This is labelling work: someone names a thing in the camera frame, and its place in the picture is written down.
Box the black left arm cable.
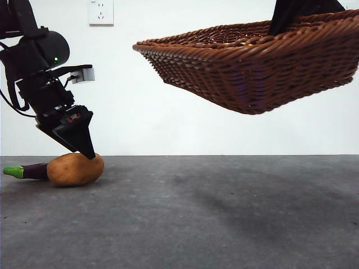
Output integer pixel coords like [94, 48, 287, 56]
[0, 41, 36, 118]

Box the brown wicker basket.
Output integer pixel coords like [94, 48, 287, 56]
[132, 9, 359, 115]

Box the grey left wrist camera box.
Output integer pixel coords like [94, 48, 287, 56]
[70, 66, 95, 84]

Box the brown potato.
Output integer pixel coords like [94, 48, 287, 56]
[46, 152, 105, 188]

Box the purple eggplant with green stem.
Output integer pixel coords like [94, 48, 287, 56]
[2, 163, 49, 181]

